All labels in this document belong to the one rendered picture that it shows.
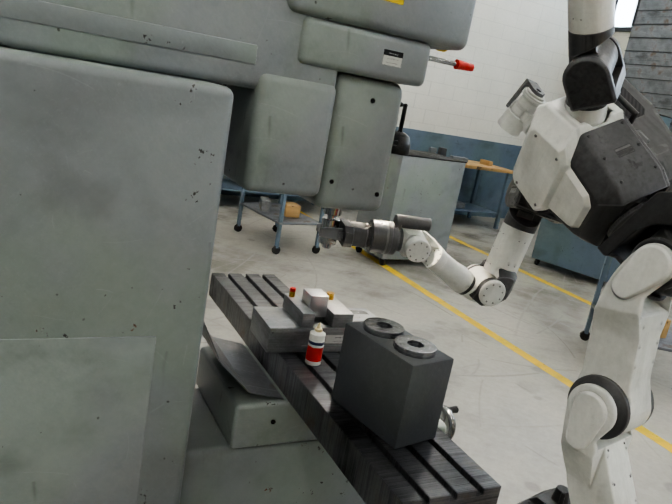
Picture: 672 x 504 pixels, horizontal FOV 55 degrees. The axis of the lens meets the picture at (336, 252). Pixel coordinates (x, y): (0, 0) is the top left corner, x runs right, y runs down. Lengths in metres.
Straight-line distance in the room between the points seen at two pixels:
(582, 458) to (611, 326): 0.31
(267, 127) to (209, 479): 0.85
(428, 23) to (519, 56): 9.01
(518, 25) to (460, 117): 1.61
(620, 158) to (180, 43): 0.95
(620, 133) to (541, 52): 9.31
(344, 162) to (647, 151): 0.67
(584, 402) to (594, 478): 0.19
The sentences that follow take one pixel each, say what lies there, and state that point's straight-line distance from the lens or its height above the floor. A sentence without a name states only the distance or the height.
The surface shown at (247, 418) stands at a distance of 1.59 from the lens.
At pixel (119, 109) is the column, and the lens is 1.23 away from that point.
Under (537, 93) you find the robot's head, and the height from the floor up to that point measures 1.67.
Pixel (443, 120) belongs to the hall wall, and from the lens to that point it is 9.82.
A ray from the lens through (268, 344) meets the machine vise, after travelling 1.65.
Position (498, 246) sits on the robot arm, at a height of 1.26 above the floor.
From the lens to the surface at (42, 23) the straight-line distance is 1.33.
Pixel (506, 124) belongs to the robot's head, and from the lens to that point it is 1.69.
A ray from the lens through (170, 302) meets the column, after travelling 1.34.
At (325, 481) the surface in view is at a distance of 1.82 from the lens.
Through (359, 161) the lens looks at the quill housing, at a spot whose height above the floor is 1.44.
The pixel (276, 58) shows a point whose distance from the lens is 1.42.
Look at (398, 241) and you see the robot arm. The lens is 1.67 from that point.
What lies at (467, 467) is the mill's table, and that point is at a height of 0.92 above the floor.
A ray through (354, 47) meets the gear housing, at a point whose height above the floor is 1.69.
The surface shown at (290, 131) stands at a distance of 1.44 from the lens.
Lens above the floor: 1.60
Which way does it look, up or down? 14 degrees down
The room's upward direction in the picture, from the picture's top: 10 degrees clockwise
